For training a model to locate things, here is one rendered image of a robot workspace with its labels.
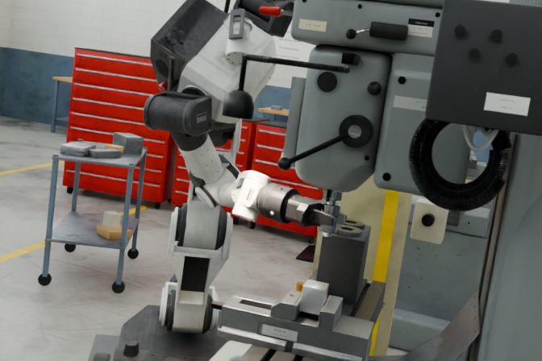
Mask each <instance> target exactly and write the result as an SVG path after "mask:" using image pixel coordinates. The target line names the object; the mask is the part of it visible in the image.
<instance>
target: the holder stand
mask: <svg viewBox="0 0 542 361"><path fill-rule="evenodd" d="M370 231H371V226H367V225H365V223H363V222H361V221H357V220H354V219H349V218H346V223H338V226H337V232H336V233H334V234H332V235H331V237H324V236H323V238H322V243H321V249H320V255H319V266H318V271H317V276H316V281H319V282H324V283H328V284H329V287H328V293H327V299H328V297H329V295H331V296H337V297H343V303H347V304H351V305H355V304H356V300H357V298H358V295H359V292H360V289H361V285H362V282H363V276H364V271H365V261H366V256H367V250H368V245H369V236H370Z"/></svg>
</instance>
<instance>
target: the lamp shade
mask: <svg viewBox="0 0 542 361"><path fill-rule="evenodd" d="M253 113H254V103H253V98H252V96H251V95H250V94H249V93H248V92H245V91H244V90H233V91H231V92H230V93H228V94H227V96H226V98H225V101H224V103H223V112H222V115H224V116H228V117H232V118H244V119H253Z"/></svg>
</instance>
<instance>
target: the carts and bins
mask: <svg viewBox="0 0 542 361"><path fill-rule="evenodd" d="M143 141H144V138H143V137H140V136H138V135H134V134H132V133H122V132H114V135H113V143H112V144H108V143H95V142H88V141H83V139H79V140H78V141H77V142H70V143H64V144H61V145H60V152H58V153H56V154H53V156H52V176H51V185H50V194H49V203H48V220H47V230H46V238H45V239H44V241H45V247H44V264H43V273H42V274H40V276H39V277H38V282H39V284H41V285H43V286H47V285H49V284H50V282H51V281H52V277H51V275H50V274H48V268H49V260H50V250H51V242H53V243H65V250H66V251H67V252H72V251H74V250H75V249H76V245H82V246H91V247H105V248H112V249H119V265H118V272H117V280H116V281H115V282H114V283H113V284H112V290H113V292H115V293H122V292H123V290H124V289H125V284H124V283H123V282H122V277H123V263H124V255H125V250H126V248H127V245H128V244H129V242H130V239H131V237H132V235H133V238H132V245H131V249H129V251H128V253H127V255H128V257H129V258H130V259H135V258H137V257H138V254H139V251H138V250H137V249H136V242H137V235H138V227H139V221H140V206H141V198H142V191H143V183H144V169H145V161H146V154H147V151H148V149H147V148H146V147H143ZM59 160H65V161H72V162H76V167H75V177H74V185H73V201H72V209H71V211H70V212H69V213H68V214H67V215H66V216H65V218H64V219H63V220H62V221H61V222H60V223H59V224H58V225H57V226H56V227H55V228H54V229H52V225H53V216H54V207H55V198H56V182H57V173H58V164H59ZM140 160H141V164H140V178H139V186H138V193H137V201H136V208H135V217H129V210H130V202H131V188H132V181H133V172H134V168H135V167H136V165H137V164H138V163H139V162H140ZM81 163H86V164H99V165H106V166H113V167H120V168H128V175H127V189H126V197H125V205H124V212H123V216H121V214H119V213H117V212H115V211H104V214H99V213H91V212H84V211H77V195H78V186H79V178H80V170H81Z"/></svg>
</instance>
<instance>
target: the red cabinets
mask: <svg viewBox="0 0 542 361"><path fill-rule="evenodd" d="M158 86H159V85H158V83H157V79H156V75H155V73H154V69H153V66H152V62H151V59H150V56H140V55H134V54H128V53H121V52H111V51H105V50H98V49H91V48H75V55H74V64H73V80H72V88H71V98H70V107H69V123H68V132H67V140H66V143H70V142H77V141H78V140H79V139H83V141H88V142H95V143H108V144H112V143H113V135H114V132H122V133H132V134H134V135H138V136H140V137H143V138H144V141H143V147H146V148H147V149H148V151H147V154H146V161H145V169H144V183H143V191H142V198H141V199H142V200H147V201H155V202H156V203H155V209H159V208H160V206H161V203H162V202H164V201H167V200H168V202H171V205H175V206H176V207H179V208H181V204H183V203H187V201H188V194H189V187H190V178H189V177H188V174H189V173H188V171H187V167H186V163H185V160H184V158H183V156H182V154H181V153H180V151H179V149H178V147H177V145H176V143H175V142H174V140H173V137H172V136H171V134H170V132H169V131H162V130H158V131H154V130H150V129H148V128H147V127H146V125H145V123H144V117H143V111H144V104H145V102H146V101H147V100H148V98H149V97H150V96H151V95H153V94H156V93H161V91H160V90H159V88H158ZM286 127H287V122H279V121H276V122H269V119H266V118H257V117H253V119H244V118H242V125H241V134H240V148H239V151H238V152H237V153H236V162H235V166H236V167H237V168H238V169H239V170H240V172H243V171H249V170H252V171H256V172H260V173H262V174H265V175H266V176H268V177H269V178H270V180H271V182H270V183H275V184H278V185H284V186H289V187H290V188H293V189H297V190H298V191H299V193H300V195H301V196H303V197H309V198H312V199H315V200H321V199H322V200H323V198H322V192H323V190H322V189H319V188H317V187H315V186H313V185H309V184H307V183H305V182H304V181H302V180H301V179H300V178H299V177H298V175H297V173H296V170H295V168H293V167H290V168H289V169H288V170H286V171H282V170H281V169H280V168H279V167H278V166H277V162H278V161H279V160H280V159H281V154H282V153H283V150H284V144H285V138H286ZM140 164H141V160H140V162H139V163H138V164H137V165H136V166H135V168H134V172H133V181H132V188H131V197H133V198H137V193H138V186H139V178H140ZM75 167H76V162H72V161H65V166H64V175H63V183H62V185H63V186H68V188H67V193H72V192H73V185H74V177H75ZM127 175H128V168H120V167H113V166H106V165H99V164H86V163H81V170H80V178H79V186H78V188H79V189H86V190H91V191H96V192H101V193H109V194H114V195H119V196H124V197H126V189H127ZM249 222H250V221H249ZM256 223H259V224H262V225H266V226H272V227H276V228H279V229H283V230H289V231H293V232H296V233H300V234H306V235H310V236H309V239H308V242H309V243H313V242H314V240H315V237H317V235H318V230H317V226H318V225H316V226H308V227H304V226H299V225H298V224H297V223H296V222H291V223H288V224H285V223H283V222H282V223H281V224H278V221H275V220H273V219H270V218H265V217H263V216H262V215H261V214H260V213H259V215H258V217H257V220H256V222H250V223H249V229H254V228H255V225H256Z"/></svg>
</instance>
